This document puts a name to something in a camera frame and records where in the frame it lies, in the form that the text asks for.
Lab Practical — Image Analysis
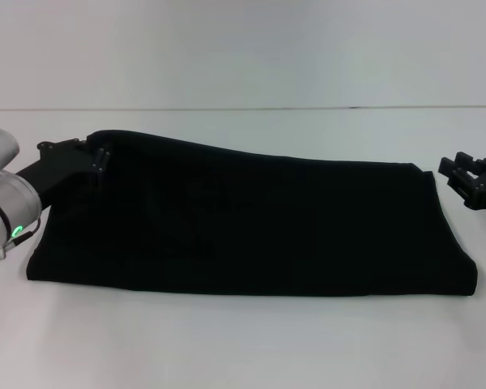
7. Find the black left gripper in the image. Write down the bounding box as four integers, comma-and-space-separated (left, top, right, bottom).
14, 138, 115, 212

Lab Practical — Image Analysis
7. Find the black T-shirt with white lettering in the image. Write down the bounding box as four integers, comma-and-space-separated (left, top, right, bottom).
26, 129, 479, 299

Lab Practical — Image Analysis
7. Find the dark left gripper cable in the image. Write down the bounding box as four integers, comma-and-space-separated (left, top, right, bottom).
12, 216, 45, 245

